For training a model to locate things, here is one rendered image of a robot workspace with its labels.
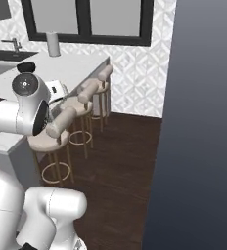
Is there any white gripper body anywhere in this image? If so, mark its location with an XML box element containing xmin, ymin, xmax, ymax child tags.
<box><xmin>58</xmin><ymin>82</ymin><xmax>71</xmax><ymax>100</ymax></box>

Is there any beige cushioned bar stool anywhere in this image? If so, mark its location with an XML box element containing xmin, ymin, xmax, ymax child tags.
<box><xmin>26</xmin><ymin>106</ymin><xmax>78</xmax><ymax>188</ymax></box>
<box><xmin>58</xmin><ymin>79</ymin><xmax>102</xmax><ymax>160</ymax></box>
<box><xmin>85</xmin><ymin>63</ymin><xmax>115</xmax><ymax>133</ymax></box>

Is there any white paper towel roll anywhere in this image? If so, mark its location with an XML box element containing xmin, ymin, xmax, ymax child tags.
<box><xmin>45</xmin><ymin>31</ymin><xmax>62</xmax><ymax>59</ymax></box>

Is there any black sink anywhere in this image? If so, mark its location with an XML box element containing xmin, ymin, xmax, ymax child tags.
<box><xmin>0</xmin><ymin>50</ymin><xmax>39</xmax><ymax>63</ymax></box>

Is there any grey metal tap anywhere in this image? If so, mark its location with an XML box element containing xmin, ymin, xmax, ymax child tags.
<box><xmin>0</xmin><ymin>37</ymin><xmax>23</xmax><ymax>54</ymax></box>

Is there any black framed window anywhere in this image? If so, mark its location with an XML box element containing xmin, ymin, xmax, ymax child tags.
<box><xmin>20</xmin><ymin>0</ymin><xmax>155</xmax><ymax>47</ymax></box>

